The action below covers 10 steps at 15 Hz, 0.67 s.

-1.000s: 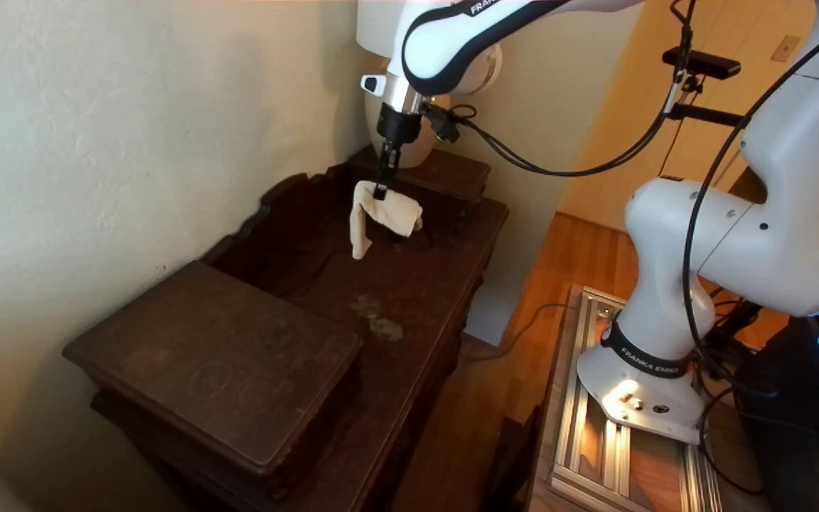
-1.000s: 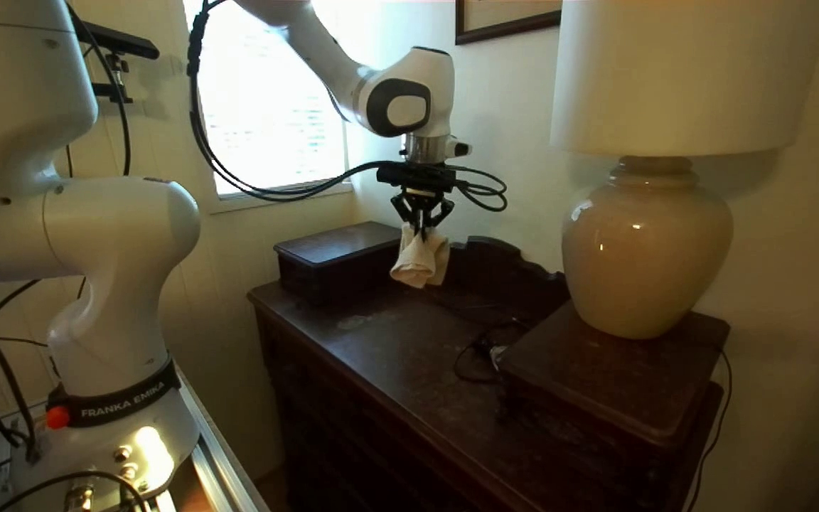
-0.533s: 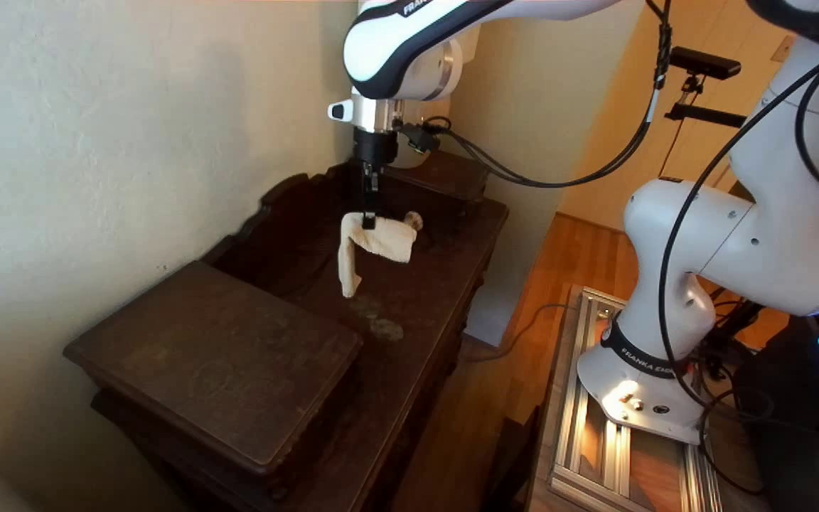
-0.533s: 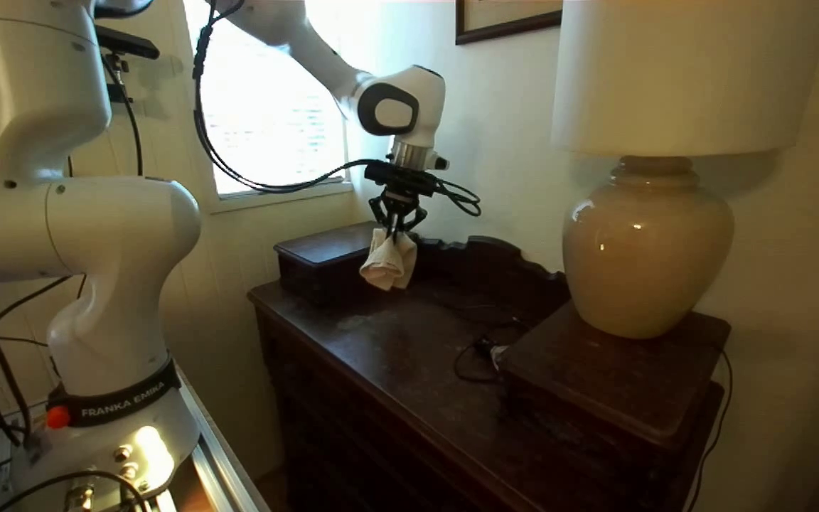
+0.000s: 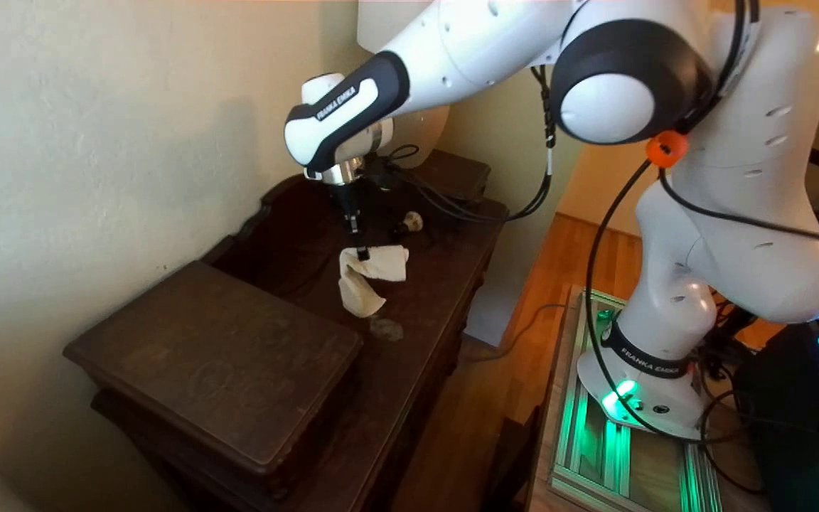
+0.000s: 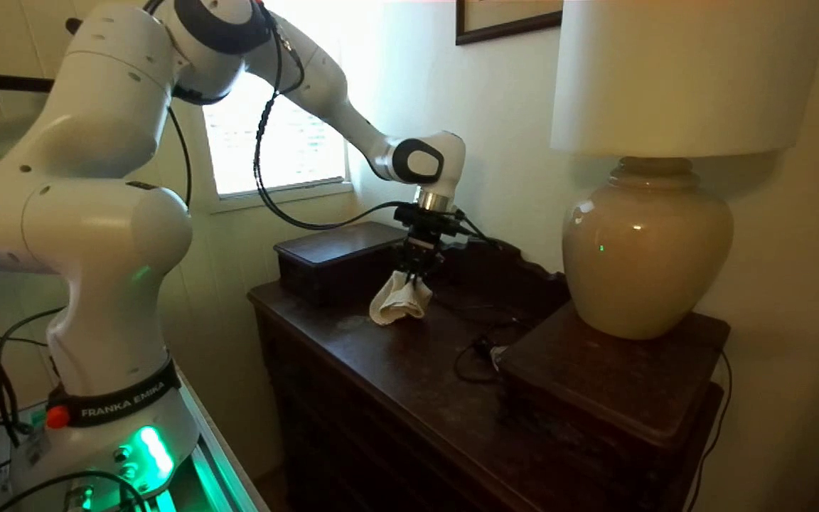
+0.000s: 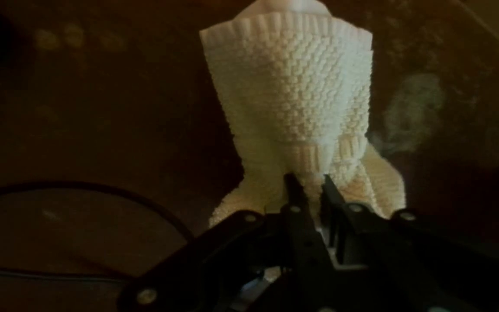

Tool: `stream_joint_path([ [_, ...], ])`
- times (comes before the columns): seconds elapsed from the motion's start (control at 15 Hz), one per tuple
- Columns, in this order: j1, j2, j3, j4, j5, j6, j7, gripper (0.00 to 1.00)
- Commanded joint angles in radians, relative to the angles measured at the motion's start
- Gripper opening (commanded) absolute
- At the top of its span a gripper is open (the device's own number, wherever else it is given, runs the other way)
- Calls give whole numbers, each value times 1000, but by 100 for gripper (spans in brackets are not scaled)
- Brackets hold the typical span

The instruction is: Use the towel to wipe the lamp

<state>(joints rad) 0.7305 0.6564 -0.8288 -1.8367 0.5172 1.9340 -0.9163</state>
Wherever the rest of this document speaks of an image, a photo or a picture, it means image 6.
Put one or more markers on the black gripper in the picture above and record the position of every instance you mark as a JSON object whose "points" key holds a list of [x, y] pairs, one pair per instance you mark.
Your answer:
{"points": [[426, 247]]}

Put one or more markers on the white towel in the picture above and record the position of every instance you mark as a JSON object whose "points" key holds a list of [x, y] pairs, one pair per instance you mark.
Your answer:
{"points": [[399, 302]]}

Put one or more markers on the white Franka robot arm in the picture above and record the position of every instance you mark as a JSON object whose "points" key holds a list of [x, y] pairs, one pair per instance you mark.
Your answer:
{"points": [[98, 230]]}

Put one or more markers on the beige ceramic lamp white shade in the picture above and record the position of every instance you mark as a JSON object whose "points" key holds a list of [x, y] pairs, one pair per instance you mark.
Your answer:
{"points": [[646, 247]]}

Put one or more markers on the dark wooden box under lamp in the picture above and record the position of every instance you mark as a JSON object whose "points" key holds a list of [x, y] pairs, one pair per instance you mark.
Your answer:
{"points": [[618, 389]]}

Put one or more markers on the dark wooden lidded box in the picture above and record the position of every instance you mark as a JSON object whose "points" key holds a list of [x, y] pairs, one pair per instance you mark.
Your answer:
{"points": [[335, 261]]}

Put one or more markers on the dark wooden dresser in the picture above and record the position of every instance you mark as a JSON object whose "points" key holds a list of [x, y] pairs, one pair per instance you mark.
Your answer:
{"points": [[390, 399]]}

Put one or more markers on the bright window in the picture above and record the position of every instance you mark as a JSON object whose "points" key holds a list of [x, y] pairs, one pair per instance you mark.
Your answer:
{"points": [[282, 153]]}

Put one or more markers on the dark framed picture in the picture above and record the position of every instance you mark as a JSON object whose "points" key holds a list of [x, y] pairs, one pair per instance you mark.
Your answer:
{"points": [[511, 25]]}

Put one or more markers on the red round base button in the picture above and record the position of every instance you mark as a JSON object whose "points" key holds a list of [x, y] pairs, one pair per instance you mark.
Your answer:
{"points": [[59, 418]]}

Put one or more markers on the black exterior camera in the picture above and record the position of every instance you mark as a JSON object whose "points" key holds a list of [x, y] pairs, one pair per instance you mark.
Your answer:
{"points": [[73, 25]]}

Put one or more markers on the black camera stand bar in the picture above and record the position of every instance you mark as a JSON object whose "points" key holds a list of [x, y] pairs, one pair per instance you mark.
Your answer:
{"points": [[1, 85]]}

